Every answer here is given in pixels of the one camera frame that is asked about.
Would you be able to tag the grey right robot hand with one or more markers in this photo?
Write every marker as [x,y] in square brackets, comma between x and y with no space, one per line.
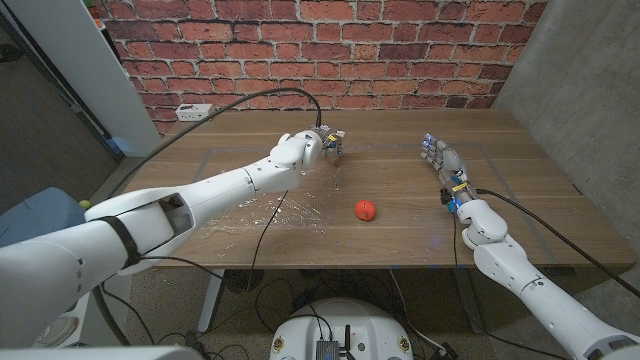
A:
[447,162]

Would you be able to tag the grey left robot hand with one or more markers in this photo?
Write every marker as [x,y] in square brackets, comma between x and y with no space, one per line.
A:
[331,142]

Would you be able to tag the clear plastic wrap sheet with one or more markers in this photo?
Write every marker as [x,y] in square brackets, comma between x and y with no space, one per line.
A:
[300,205]

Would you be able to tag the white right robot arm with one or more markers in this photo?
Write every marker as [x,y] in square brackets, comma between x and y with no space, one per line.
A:
[510,265]

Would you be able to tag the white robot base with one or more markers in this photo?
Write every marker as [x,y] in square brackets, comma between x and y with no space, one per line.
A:
[370,330]

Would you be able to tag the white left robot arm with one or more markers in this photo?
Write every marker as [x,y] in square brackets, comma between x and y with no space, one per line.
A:
[225,182]

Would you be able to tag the red toy ball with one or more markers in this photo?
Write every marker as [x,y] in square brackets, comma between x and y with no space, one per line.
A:
[365,210]

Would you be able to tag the yellow tennis ball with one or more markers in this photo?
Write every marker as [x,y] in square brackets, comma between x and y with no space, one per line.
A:
[85,204]

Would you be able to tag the red brick printed backdrop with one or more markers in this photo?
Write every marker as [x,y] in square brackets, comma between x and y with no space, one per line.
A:
[350,50]

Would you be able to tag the white power outlet box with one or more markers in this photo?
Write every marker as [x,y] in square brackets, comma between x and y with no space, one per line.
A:
[194,112]

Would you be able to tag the grey table leg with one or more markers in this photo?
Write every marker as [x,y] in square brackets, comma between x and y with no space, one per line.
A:
[470,310]

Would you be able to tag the black ribbed round disc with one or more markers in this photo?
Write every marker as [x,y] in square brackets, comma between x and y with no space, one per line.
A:
[240,282]

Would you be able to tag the black floor power adapter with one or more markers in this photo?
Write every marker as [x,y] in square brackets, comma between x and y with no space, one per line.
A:
[445,351]

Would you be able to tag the white table leg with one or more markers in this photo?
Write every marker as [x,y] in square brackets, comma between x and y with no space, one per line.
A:
[210,305]

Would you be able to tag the white pillar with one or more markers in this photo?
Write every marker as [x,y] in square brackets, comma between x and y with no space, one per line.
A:
[75,60]

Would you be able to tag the blue bin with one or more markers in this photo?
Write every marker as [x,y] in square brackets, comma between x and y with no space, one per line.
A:
[35,215]

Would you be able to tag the white robot torso edge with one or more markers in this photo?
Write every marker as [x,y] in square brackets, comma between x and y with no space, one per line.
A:
[100,354]

